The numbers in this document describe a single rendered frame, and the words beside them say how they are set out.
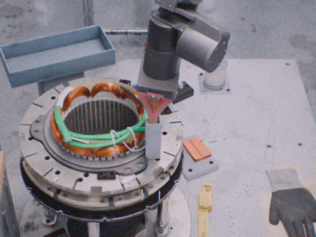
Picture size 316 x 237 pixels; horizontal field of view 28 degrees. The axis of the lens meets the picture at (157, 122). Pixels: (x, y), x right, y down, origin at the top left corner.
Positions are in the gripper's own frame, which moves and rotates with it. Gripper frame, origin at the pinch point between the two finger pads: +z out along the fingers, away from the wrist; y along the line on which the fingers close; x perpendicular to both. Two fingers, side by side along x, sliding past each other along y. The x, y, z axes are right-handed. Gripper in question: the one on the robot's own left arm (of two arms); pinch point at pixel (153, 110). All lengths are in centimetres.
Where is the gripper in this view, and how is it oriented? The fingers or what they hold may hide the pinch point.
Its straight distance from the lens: 110.9
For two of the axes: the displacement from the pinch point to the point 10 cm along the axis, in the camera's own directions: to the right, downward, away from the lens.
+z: -1.2, 7.3, 6.7
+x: -9.9, -1.7, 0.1
